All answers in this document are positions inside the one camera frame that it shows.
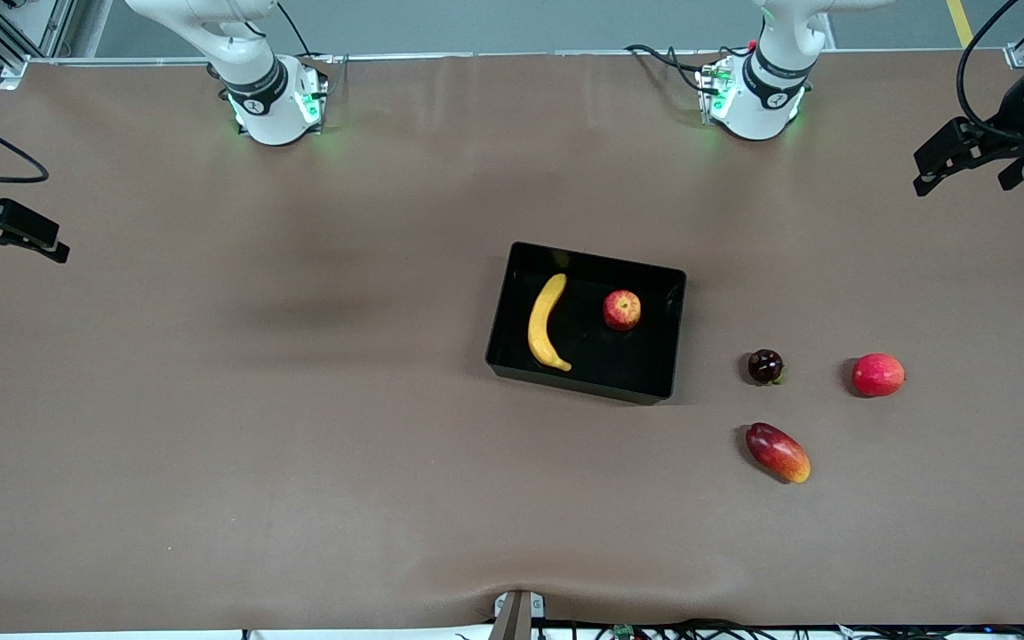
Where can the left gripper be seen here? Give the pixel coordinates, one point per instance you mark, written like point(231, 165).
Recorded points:
point(1004, 134)

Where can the red yellow apple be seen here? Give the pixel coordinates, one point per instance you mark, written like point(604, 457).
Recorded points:
point(621, 310)

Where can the black plastic box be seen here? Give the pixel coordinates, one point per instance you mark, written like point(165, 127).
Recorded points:
point(592, 356)

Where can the yellow banana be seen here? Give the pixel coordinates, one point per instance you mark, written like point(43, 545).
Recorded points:
point(540, 324)

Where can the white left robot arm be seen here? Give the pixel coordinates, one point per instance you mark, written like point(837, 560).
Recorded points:
point(765, 98)

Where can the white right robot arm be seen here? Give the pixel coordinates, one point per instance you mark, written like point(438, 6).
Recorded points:
point(272, 107)

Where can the red round peach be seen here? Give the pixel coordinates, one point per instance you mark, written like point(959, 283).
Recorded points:
point(878, 375)

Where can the dark purple mangosteen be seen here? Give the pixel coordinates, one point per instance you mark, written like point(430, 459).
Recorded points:
point(765, 365)

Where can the brown table mat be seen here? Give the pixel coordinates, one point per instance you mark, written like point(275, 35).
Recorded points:
point(299, 444)

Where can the red yellow mango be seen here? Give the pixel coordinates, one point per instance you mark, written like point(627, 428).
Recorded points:
point(777, 452)

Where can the small green circuit board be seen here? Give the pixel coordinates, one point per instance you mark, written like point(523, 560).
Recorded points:
point(624, 632)

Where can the grey metal table bracket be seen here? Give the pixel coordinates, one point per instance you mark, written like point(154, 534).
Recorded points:
point(516, 618)

